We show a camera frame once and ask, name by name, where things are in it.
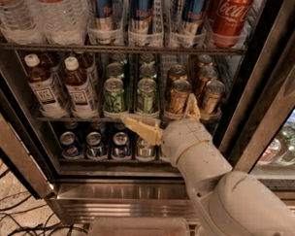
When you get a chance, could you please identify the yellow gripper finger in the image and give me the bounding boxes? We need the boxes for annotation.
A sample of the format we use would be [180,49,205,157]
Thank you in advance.
[120,114,163,146]
[184,93,201,121]

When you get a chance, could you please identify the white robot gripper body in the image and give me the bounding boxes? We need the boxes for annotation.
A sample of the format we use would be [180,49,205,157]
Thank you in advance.
[160,118,212,166]

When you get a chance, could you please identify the red coca-cola can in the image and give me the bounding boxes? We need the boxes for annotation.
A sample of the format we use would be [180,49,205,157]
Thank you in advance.
[212,0,253,48]

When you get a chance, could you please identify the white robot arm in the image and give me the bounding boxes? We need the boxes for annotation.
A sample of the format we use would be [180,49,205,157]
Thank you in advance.
[121,102,295,236]

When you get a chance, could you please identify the silver can front left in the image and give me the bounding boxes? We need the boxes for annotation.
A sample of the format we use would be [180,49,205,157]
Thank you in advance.
[136,137,155,161]

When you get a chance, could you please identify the gold can front left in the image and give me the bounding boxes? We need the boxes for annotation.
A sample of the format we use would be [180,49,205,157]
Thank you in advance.
[166,80,191,116]

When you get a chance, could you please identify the gold can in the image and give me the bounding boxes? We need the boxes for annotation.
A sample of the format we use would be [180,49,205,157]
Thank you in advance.
[199,81,225,120]
[166,80,191,116]

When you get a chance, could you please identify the gold can front right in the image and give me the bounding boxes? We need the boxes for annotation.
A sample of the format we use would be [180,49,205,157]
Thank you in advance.
[199,81,225,120]

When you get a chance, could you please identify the green can front right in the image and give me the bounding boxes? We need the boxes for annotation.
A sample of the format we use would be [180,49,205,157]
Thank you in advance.
[136,78,157,115]

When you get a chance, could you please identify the green can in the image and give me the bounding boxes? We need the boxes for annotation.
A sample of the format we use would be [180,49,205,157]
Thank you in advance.
[103,78,127,118]
[136,78,157,115]

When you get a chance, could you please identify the blue pepsi can right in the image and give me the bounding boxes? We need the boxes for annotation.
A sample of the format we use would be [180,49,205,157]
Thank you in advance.
[112,132,130,159]

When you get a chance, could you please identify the blue pepsi can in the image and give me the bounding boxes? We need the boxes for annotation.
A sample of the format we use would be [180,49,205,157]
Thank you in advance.
[85,132,107,160]
[59,132,82,159]
[112,132,130,159]

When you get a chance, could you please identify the green can front left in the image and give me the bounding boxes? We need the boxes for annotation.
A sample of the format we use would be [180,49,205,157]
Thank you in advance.
[103,78,127,118]

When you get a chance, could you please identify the blue pepsi can middle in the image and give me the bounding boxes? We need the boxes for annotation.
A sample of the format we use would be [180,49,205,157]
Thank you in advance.
[85,132,107,160]

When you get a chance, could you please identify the blue pepsi can left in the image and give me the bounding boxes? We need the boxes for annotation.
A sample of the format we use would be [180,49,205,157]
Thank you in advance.
[59,132,82,159]

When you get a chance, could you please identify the blue red bull can right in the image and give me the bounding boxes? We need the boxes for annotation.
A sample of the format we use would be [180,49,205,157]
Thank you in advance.
[178,0,207,48]

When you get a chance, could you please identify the blue red bull can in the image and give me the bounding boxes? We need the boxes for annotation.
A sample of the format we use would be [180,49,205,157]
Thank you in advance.
[129,0,154,46]
[93,0,116,45]
[178,0,207,48]

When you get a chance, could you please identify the stainless steel fridge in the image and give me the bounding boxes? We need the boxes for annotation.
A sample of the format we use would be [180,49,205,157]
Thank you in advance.
[0,0,295,223]

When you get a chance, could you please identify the blue red bull can middle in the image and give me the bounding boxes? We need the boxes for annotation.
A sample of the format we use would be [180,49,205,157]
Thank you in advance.
[129,0,154,46]

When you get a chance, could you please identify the blue red bull can left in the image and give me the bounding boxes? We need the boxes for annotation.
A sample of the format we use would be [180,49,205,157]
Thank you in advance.
[93,0,116,45]

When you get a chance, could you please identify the tea bottle white cap right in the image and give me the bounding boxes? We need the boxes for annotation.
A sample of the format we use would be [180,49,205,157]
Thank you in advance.
[63,57,97,118]

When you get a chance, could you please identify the tea bottle white cap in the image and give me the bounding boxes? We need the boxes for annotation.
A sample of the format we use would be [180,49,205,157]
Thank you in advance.
[63,57,97,118]
[24,53,68,118]

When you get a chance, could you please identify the clear plastic bin left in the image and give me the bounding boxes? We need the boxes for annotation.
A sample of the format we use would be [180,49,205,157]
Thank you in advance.
[88,217,190,236]

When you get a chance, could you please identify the tea bottle white cap left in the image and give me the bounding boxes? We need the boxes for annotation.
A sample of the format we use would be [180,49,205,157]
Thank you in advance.
[24,53,68,118]

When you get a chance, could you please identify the clear water bottle right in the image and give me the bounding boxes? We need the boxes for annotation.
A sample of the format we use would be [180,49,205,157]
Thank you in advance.
[37,0,83,46]

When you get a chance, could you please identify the clear water bottle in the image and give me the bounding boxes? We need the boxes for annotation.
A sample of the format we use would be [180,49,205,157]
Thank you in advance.
[37,0,83,46]
[0,0,46,45]

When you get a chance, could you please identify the clear water bottle left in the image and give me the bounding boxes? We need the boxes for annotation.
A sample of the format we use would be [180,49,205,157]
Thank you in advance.
[0,0,46,45]

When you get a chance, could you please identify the black floor cables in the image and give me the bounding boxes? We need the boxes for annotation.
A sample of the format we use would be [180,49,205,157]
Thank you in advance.
[0,167,90,236]

